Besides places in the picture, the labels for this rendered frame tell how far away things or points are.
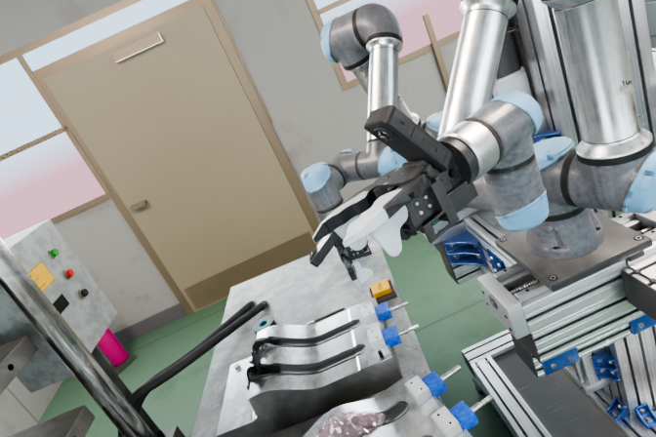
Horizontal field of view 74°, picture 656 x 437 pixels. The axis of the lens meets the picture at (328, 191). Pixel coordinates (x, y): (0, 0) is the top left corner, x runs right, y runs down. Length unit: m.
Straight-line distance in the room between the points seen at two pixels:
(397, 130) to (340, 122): 2.97
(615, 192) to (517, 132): 0.31
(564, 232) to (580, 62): 0.36
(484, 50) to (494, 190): 0.25
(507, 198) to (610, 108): 0.27
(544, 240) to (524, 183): 0.39
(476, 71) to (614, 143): 0.26
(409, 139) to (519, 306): 0.60
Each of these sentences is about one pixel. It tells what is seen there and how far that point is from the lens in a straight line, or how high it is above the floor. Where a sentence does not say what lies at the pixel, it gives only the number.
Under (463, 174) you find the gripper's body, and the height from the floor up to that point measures 1.43.
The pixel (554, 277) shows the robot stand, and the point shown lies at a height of 1.04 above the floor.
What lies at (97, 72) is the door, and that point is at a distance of 3.52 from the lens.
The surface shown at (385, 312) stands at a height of 0.90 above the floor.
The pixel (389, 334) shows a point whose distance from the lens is 1.20.
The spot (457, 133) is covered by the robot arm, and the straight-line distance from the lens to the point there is 0.58.
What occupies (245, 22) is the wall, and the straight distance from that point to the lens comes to 3.39.
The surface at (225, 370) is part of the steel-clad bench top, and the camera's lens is 1.61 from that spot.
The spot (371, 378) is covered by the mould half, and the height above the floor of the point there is 0.85.
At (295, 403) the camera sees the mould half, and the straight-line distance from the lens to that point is 1.23.
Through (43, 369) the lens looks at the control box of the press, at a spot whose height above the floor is 1.13.
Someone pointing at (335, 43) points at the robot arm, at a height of 1.60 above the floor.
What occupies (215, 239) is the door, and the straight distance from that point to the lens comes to 3.65.
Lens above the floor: 1.66
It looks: 19 degrees down
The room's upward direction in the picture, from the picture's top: 25 degrees counter-clockwise
